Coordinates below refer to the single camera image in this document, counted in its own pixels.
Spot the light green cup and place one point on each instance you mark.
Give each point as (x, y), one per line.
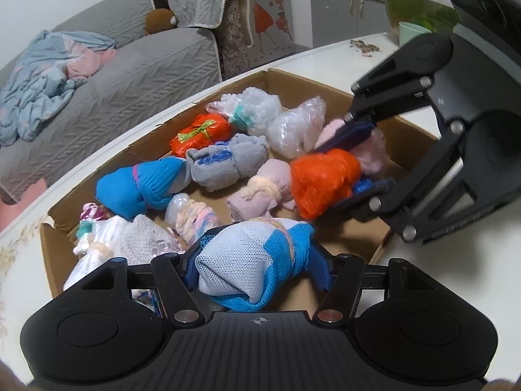
(411, 32)

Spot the pile of seed shells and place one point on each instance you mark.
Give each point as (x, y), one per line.
(364, 47)

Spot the orange plastic bag bundle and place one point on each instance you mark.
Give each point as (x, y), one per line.
(321, 179)

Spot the pastel fuzzy sock bundle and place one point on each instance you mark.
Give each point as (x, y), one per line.
(195, 220)

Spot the pink cloth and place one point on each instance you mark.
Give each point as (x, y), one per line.
(87, 63)

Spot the grey terry sock bundle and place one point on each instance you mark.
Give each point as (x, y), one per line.
(146, 236)

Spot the patterned sock bundle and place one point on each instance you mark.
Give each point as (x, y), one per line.
(93, 211)

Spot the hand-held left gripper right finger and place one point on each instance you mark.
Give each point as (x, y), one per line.
(319, 269)

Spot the glass fish bowl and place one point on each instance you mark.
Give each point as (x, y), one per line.
(415, 8)

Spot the brown plush toy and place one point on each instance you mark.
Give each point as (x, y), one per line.
(158, 21)

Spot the orange plastic bundle green tie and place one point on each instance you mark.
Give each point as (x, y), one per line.
(203, 134)

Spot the brown cardboard box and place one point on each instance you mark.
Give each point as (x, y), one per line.
(293, 81)

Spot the pink fluffy sock bundle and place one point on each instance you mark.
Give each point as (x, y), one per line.
(372, 154)

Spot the grey sock bundle blue stripe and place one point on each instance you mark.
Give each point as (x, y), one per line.
(236, 159)

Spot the grey cabinet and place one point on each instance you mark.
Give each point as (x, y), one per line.
(333, 8)

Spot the pale pink sock bundle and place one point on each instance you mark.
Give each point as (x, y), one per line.
(260, 195)

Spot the striped blue grey sock bundle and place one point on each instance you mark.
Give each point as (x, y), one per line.
(244, 260)

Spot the bubble wrap bundle teal tie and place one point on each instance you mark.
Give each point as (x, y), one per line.
(256, 108)

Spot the light blue blanket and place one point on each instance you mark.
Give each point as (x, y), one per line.
(32, 85)

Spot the white ribbed sock bundle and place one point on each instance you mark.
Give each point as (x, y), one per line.
(101, 260)

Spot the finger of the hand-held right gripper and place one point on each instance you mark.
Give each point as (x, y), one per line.
(370, 191)
(352, 134)

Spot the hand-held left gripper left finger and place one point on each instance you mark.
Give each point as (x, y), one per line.
(192, 273)

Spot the clear plastic bag bundle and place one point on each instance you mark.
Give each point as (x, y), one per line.
(293, 130)

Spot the grey quilted sofa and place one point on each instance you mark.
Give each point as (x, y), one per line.
(122, 89)

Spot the fridge with floral decal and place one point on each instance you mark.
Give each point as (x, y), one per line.
(276, 20)

